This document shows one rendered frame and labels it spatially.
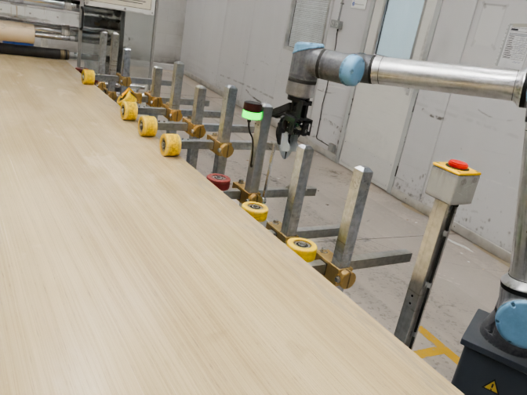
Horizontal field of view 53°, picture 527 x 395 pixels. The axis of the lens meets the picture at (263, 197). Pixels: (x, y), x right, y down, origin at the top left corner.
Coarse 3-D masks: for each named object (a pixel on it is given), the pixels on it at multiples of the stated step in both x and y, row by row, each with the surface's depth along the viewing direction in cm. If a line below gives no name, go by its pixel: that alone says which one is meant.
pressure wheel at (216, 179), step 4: (208, 176) 173; (212, 176) 174; (216, 176) 174; (220, 176) 174; (224, 176) 176; (212, 180) 171; (216, 180) 171; (220, 180) 171; (224, 180) 172; (228, 180) 173; (216, 184) 171; (220, 184) 171; (224, 184) 172; (228, 184) 173; (220, 188) 172; (224, 188) 172; (228, 188) 174
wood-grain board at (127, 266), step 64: (0, 64) 298; (64, 64) 336; (0, 128) 186; (64, 128) 200; (128, 128) 216; (0, 192) 135; (64, 192) 142; (128, 192) 150; (192, 192) 159; (0, 256) 106; (64, 256) 110; (128, 256) 115; (192, 256) 120; (256, 256) 125; (0, 320) 87; (64, 320) 90; (128, 320) 93; (192, 320) 96; (256, 320) 100; (320, 320) 104; (0, 384) 74; (64, 384) 76; (128, 384) 78; (192, 384) 80; (256, 384) 83; (320, 384) 86; (384, 384) 88; (448, 384) 91
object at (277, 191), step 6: (312, 186) 198; (228, 192) 177; (234, 192) 178; (240, 192) 179; (270, 192) 186; (276, 192) 187; (282, 192) 189; (288, 192) 190; (306, 192) 194; (312, 192) 196; (234, 198) 179
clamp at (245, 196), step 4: (236, 184) 182; (240, 184) 182; (244, 184) 183; (240, 188) 180; (244, 188) 179; (244, 192) 177; (248, 192) 176; (240, 196) 180; (244, 196) 177; (248, 196) 175; (252, 196) 175; (256, 196) 175; (240, 200) 180; (244, 200) 177; (248, 200) 175; (252, 200) 174; (256, 200) 176; (260, 200) 176
